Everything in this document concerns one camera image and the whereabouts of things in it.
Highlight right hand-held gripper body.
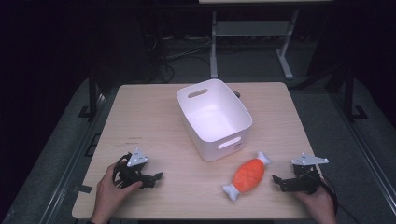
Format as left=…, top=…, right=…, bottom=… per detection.
left=290, top=152, right=330, bottom=196

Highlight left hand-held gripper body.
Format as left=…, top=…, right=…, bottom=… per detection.
left=113, top=147, right=150, bottom=189

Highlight orange meat bone plush toy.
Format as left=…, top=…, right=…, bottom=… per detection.
left=221, top=150, right=273, bottom=203

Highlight white plastic basket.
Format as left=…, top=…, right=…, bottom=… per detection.
left=176, top=78, right=254, bottom=162

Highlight person's right hand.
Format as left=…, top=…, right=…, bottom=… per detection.
left=292, top=175, right=339, bottom=224

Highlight person's left hand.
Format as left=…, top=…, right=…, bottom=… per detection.
left=92, top=162, right=144, bottom=220

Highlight black tape strip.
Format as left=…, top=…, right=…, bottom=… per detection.
left=73, top=184, right=93, bottom=194

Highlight black metal stand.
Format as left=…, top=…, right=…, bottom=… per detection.
left=341, top=65, right=370, bottom=123
left=78, top=67, right=106, bottom=122

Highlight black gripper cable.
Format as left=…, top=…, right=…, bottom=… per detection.
left=112, top=152, right=133, bottom=189
left=318, top=175, right=360, bottom=224

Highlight black floor cables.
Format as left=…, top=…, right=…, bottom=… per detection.
left=143, top=33, right=214, bottom=83

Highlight white metal table frame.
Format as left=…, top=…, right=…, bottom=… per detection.
left=209, top=9, right=301, bottom=80

